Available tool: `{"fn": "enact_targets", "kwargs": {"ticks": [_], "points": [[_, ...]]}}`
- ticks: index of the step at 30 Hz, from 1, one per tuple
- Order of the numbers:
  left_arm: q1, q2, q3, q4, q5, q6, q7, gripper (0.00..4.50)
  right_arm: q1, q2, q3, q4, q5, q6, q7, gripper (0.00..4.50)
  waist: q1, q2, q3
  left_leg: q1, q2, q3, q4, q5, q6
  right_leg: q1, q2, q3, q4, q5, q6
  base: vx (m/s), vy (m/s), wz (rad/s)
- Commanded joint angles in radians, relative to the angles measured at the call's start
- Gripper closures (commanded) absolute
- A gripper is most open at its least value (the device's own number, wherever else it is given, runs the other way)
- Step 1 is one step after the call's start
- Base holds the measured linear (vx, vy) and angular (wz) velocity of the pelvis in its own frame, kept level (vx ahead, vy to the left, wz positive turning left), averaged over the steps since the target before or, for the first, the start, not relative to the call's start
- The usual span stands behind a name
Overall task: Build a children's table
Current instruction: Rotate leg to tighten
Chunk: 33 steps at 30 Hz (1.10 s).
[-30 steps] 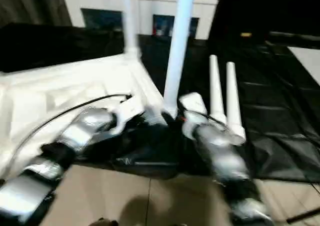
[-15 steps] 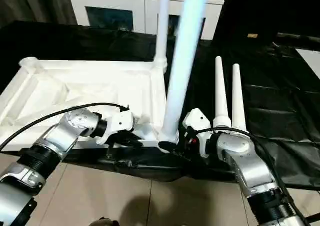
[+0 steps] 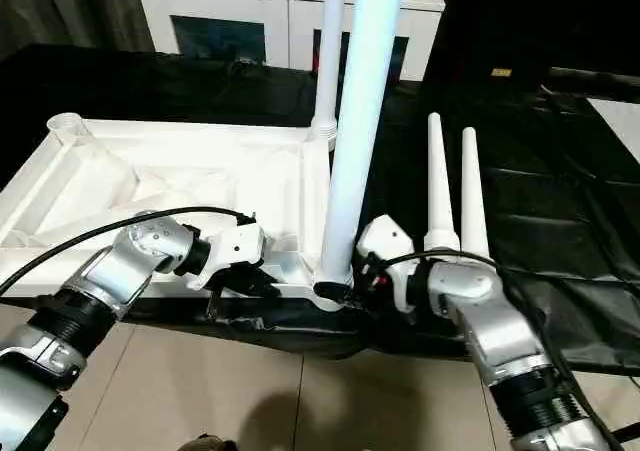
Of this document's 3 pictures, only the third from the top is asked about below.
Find black mat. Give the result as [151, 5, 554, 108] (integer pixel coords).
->
[0, 43, 640, 378]

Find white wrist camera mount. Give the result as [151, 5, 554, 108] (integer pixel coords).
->
[356, 213, 417, 313]
[187, 214, 267, 293]

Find grey curtain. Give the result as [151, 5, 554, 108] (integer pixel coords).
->
[0, 0, 156, 56]

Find black cabinet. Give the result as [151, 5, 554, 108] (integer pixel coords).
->
[423, 0, 640, 90]

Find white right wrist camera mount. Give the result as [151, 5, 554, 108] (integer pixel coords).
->
[356, 213, 417, 313]

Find white cabinet with glass doors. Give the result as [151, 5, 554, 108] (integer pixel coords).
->
[135, 0, 446, 83]

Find black left wrist camera cable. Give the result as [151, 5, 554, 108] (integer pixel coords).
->
[0, 205, 257, 293]

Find white plastic table leg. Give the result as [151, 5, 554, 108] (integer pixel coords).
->
[422, 112, 462, 253]
[459, 126, 490, 261]
[312, 0, 407, 293]
[310, 0, 347, 145]

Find white flat board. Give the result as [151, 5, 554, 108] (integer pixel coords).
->
[587, 97, 640, 168]

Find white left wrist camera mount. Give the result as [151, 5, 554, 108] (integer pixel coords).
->
[187, 214, 267, 293]

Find white plastic table top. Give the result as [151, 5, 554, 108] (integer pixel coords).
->
[0, 112, 362, 313]

